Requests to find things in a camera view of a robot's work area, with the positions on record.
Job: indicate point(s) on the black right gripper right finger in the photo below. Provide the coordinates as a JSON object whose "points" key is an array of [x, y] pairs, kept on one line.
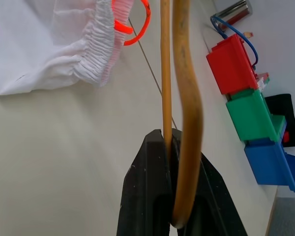
{"points": [[211, 196]]}

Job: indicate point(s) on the white cloth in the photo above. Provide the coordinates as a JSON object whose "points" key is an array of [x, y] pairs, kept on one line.
{"points": [[39, 44]]}

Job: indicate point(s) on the orange plastic loop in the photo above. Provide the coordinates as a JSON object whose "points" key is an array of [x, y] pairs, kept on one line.
{"points": [[123, 29]]}

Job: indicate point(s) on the green plastic bin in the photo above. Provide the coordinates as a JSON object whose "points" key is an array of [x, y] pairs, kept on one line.
{"points": [[250, 115]]}

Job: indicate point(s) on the red plastic bin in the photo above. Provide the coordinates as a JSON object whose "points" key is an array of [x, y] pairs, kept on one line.
{"points": [[231, 66]]}

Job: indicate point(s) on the metal cup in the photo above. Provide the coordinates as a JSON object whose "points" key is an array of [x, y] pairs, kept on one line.
{"points": [[233, 12]]}

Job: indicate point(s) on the small red tag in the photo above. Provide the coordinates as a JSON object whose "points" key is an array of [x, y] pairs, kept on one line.
{"points": [[286, 137]]}

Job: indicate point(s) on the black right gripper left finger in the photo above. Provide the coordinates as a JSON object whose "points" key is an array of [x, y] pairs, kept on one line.
{"points": [[142, 184]]}

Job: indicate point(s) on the small white part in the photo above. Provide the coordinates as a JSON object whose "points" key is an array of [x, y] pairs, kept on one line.
{"points": [[261, 84]]}

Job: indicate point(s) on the blue plastic bin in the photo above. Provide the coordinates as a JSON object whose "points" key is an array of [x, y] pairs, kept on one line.
{"points": [[265, 162]]}

